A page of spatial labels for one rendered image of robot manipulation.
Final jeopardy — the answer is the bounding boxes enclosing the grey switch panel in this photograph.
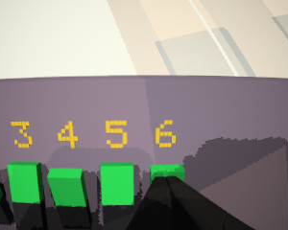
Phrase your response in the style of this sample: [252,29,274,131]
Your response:
[0,76,288,230]

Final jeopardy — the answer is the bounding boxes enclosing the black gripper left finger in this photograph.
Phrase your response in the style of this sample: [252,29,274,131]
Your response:
[126,176,174,230]

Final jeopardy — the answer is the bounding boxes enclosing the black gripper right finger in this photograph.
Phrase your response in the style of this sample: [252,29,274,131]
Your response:
[164,176,254,230]

